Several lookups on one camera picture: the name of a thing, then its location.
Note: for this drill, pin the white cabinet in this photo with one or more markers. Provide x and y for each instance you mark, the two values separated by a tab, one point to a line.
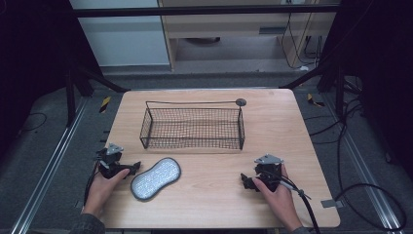
125	35

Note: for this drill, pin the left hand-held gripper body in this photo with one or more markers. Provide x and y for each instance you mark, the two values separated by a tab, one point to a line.
109	159

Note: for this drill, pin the light wooden desk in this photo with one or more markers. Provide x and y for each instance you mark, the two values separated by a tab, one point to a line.
227	26

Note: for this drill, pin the black horizontal bar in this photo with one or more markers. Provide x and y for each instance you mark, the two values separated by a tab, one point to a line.
201	10

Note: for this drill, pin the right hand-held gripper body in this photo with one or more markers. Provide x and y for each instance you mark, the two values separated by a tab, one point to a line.
269	172

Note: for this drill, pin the black metal stand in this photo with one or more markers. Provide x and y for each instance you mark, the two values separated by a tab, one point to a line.
328	78
76	87

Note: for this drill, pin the grey oval cleaning pad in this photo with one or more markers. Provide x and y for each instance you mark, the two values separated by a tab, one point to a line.
156	178

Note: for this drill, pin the grey tape piece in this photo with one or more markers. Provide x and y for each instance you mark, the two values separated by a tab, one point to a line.
331	203

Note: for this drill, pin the person's right hand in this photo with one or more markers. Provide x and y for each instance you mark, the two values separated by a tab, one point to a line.
281	203

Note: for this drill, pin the black curtain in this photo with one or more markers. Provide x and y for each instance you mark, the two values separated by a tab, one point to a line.
32	58
380	65

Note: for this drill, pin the yellow black striped tape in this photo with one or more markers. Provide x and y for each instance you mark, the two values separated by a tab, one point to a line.
313	100
105	104

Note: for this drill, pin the aluminium floor rail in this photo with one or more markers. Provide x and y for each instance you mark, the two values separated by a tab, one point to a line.
360	169
48	165

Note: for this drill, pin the person's left hand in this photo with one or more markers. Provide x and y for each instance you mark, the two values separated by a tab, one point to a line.
102	190

